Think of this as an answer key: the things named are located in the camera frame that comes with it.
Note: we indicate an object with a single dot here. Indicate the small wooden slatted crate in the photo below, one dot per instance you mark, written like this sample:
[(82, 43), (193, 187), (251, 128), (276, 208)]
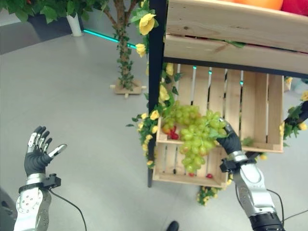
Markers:
[(187, 166)]

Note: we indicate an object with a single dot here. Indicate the red cherries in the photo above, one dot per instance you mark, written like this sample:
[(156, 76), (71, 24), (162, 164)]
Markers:
[(173, 133)]

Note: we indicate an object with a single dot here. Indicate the dark robot foot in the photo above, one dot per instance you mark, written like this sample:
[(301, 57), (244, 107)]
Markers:
[(172, 226)]

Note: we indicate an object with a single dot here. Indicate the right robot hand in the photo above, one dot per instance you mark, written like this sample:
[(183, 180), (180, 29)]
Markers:
[(231, 142)]

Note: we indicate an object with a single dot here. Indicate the yellow flower vine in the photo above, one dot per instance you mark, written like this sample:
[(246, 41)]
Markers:
[(294, 118)]

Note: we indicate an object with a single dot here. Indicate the artificial tree with leaves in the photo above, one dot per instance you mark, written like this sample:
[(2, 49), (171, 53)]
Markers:
[(120, 36)]

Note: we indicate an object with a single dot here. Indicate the wooden crate with fruits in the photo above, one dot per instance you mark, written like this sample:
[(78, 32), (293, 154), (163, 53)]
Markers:
[(235, 31)]

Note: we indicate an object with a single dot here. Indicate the white vase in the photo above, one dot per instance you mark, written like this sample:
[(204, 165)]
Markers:
[(75, 25)]

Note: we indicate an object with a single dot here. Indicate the green grape bunch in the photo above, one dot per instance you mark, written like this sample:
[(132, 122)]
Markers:
[(181, 113), (197, 139)]

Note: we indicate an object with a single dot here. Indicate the black metal shelf frame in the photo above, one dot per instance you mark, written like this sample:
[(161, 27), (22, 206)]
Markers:
[(156, 79)]

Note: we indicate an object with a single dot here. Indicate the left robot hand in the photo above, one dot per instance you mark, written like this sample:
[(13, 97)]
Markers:
[(33, 160)]

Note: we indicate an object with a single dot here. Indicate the large wooden slatted crate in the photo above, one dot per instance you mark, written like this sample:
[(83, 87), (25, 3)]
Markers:
[(231, 106)]

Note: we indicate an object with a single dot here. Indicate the wooden tree base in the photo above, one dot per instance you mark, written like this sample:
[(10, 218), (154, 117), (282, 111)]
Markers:
[(127, 88)]

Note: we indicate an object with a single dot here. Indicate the yellow flower garland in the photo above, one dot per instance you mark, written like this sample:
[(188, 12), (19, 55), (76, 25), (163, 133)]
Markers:
[(154, 101)]

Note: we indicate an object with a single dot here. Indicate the orange fruit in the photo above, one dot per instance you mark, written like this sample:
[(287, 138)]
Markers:
[(258, 3)]

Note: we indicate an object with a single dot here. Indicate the peach fruit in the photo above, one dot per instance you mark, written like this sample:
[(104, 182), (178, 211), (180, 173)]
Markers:
[(166, 130)]

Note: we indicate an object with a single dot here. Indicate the small red fruit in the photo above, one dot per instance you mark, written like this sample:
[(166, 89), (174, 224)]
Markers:
[(209, 176)]

